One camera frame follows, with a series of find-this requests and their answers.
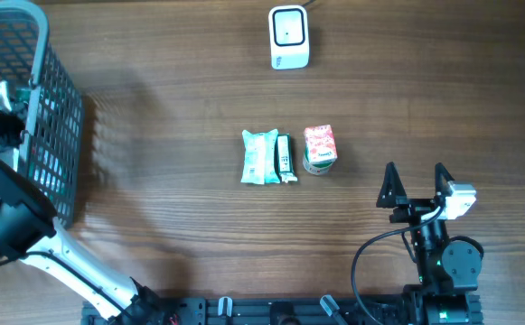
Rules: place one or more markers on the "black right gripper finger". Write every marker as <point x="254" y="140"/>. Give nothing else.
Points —
<point x="392" y="193"/>
<point x="443" y="180"/>

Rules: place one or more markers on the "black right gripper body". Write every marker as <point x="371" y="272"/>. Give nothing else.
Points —
<point x="413" y="209"/>

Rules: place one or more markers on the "yogurt bottle red label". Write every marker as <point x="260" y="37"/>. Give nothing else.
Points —
<point x="320" y="149"/>

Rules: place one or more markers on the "light teal snack pouch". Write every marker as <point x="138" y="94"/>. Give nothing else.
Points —
<point x="260" y="158"/>

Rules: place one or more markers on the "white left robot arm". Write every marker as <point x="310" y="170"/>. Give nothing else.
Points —
<point x="31" y="233"/>

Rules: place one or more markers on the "white barcode scanner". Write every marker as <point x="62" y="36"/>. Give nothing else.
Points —
<point x="288" y="37"/>

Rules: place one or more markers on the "dark grey plastic basket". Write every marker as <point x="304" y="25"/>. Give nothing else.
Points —
<point x="33" y="74"/>

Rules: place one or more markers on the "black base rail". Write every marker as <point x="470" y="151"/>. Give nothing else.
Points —
<point x="387" y="310"/>

